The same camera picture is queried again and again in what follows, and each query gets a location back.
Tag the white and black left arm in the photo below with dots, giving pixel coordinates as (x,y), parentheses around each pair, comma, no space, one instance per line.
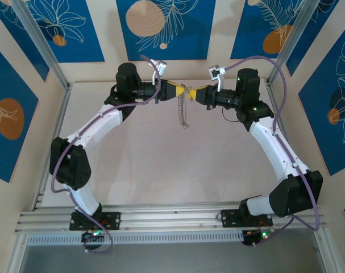
(104,122)

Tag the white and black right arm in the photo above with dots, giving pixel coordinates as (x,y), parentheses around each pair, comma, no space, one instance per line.
(269,142)

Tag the controller board with green light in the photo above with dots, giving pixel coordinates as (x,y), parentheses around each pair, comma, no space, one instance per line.
(91,237)
(254,237)

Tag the grey metal sheet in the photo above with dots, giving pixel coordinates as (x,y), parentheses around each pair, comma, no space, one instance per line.
(172,260)

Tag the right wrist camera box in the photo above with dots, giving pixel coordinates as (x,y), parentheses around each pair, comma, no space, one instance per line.
(215,71)

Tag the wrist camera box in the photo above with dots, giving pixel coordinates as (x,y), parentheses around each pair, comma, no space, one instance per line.
(215,71)
(161,66)

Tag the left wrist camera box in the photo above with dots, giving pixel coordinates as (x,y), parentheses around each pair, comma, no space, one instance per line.
(161,66)

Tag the blue floral wall panel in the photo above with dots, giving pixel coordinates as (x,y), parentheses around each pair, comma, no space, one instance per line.
(7,156)
(251,17)
(317,128)
(189,42)
(317,42)
(24,51)
(84,42)

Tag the aluminium side rail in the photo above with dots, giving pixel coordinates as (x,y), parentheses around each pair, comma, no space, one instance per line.
(57,128)
(286,133)

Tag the aluminium frame post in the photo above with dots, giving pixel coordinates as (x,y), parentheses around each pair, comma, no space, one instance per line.
(288,42)
(41,42)

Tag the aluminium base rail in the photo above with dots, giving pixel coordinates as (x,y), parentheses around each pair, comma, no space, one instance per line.
(172,219)

